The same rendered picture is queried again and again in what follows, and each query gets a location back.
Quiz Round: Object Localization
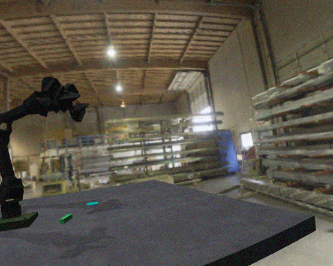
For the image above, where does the green post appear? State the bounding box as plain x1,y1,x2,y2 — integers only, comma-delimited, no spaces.
60,214,73,224

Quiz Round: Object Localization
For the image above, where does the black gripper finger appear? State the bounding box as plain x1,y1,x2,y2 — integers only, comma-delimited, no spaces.
56,86,80,103
72,102,89,117

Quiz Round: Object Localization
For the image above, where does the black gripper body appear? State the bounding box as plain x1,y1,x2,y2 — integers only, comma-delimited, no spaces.
44,80,85,122

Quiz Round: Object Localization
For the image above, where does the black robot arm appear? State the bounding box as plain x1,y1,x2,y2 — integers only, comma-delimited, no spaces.
0,77,57,220

